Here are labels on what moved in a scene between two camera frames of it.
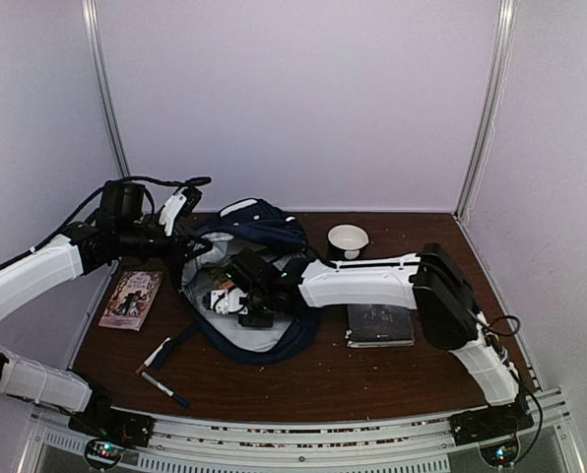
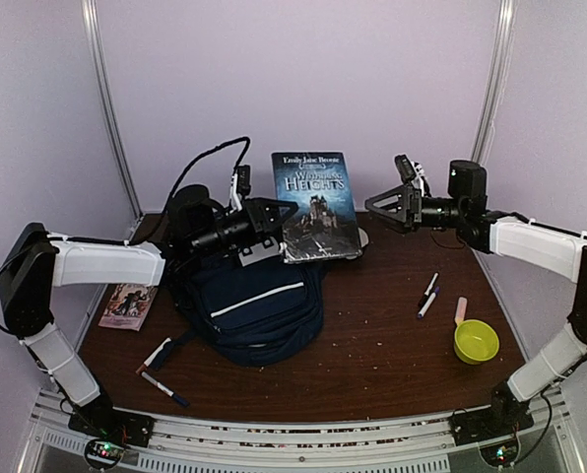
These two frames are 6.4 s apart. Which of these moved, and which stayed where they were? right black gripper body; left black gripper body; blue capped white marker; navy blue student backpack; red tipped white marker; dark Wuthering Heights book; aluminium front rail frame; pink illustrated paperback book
Moved: right black gripper body; left black gripper body; dark Wuthering Heights book
Stayed: red tipped white marker; pink illustrated paperback book; blue capped white marker; aluminium front rail frame; navy blue student backpack
